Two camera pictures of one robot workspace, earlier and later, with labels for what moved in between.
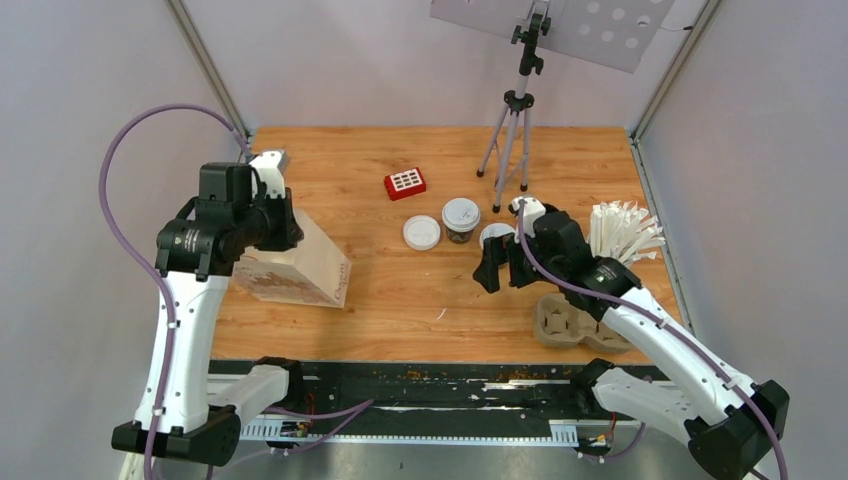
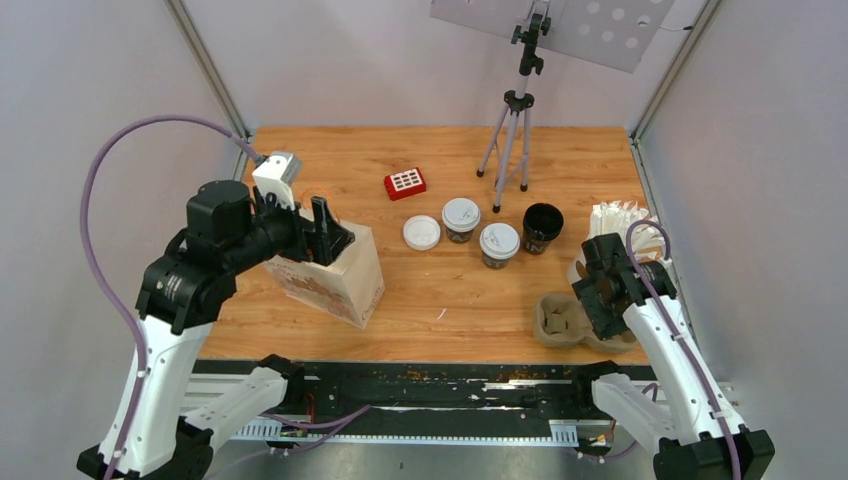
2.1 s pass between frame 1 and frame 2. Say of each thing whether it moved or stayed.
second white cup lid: stayed
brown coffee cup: stayed
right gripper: moved
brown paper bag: moved
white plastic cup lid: stayed
